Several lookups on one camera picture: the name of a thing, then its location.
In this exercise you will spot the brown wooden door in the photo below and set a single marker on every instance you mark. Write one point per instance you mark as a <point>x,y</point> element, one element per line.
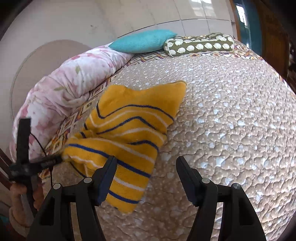
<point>275,40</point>

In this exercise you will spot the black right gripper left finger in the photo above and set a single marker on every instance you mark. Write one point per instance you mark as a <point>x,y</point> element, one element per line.
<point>54,222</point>

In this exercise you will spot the left hand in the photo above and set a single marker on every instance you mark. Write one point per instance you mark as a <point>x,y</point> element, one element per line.
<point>20,208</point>

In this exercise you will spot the yellow blue striped sweater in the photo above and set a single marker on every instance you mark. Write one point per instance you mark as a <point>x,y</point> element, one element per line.
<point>130,125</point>

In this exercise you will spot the white glossy wardrobe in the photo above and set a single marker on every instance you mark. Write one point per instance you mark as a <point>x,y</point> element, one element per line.
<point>186,18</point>

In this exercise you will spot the green white dotted bolster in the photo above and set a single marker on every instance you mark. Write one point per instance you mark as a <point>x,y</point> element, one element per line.
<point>184,45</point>

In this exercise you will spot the colourful geometric patterned blanket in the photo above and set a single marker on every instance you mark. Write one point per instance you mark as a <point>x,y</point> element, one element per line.
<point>220,128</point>

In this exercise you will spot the pink floral duvet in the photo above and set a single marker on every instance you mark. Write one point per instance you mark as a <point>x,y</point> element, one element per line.
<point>58,94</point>

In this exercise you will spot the turquoise cushion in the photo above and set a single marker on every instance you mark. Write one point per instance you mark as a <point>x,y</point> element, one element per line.
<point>143,42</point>

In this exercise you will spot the dark wooden bed frame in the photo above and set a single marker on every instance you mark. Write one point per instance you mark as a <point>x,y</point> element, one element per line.
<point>5,173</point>

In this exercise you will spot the beige quilted bedspread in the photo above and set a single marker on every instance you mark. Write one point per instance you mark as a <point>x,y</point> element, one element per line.
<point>164,213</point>

